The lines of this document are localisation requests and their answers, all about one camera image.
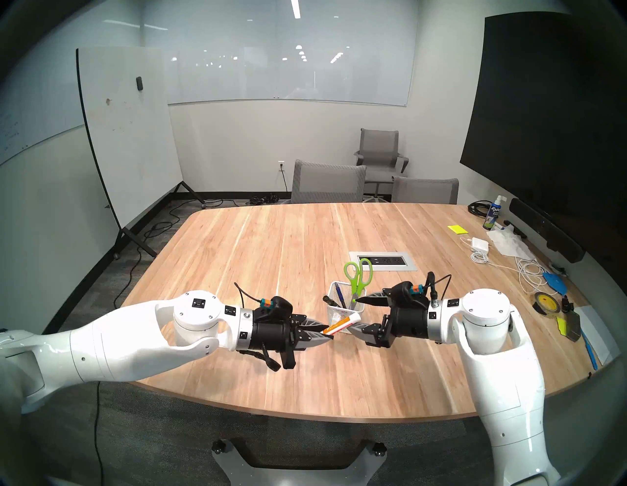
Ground blue flat object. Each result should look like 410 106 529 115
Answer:
542 272 569 295

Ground white mesh pen holder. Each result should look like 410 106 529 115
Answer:
327 281 366 328

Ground rolling whiteboard on stand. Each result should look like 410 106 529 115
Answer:
76 47 206 260

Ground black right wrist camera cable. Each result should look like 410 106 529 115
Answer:
423 271 453 301

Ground black video sound bar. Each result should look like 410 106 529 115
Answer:
509 197 586 264

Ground orange white Expo marker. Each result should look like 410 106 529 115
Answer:
322 314 362 337

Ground grey office chair with armrests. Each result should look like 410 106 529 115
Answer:
354 128 410 199

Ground long black floor cable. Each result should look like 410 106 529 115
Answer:
113 196 223 312

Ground yellow black tape roll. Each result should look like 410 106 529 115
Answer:
533 292 563 316

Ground grey mesh office chair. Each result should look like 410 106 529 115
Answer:
392 176 459 205
291 159 367 204

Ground crumpled white tissue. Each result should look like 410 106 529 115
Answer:
486 229 535 260

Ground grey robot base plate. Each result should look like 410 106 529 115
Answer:
212 438 387 486

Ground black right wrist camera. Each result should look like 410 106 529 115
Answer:
391 281 418 308

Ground green handled scissors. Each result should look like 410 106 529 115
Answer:
343 258 374 300

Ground large black wall screen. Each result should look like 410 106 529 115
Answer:
459 12 627 255

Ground large wall glass board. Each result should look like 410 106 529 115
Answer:
142 0 419 107

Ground thin black floor cable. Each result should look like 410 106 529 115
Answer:
93 382 106 473

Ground black left wrist camera cable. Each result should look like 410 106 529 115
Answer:
234 282 266 308

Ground side wall glass board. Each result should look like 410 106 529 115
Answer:
0 49 86 165

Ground white paper sheet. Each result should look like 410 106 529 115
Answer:
573 306 623 365

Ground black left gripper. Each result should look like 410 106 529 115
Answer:
250 315 334 371

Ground black strap loop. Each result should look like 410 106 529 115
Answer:
240 343 283 373

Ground grey table outlet panel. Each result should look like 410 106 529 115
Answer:
349 251 418 271

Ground white charger cable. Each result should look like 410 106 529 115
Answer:
460 237 547 294

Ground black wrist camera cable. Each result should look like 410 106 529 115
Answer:
234 282 266 308
423 271 453 301

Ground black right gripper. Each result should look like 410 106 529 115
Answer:
348 291 433 349

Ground Expo cleaner spray bottle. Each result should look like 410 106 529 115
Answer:
482 195 505 231

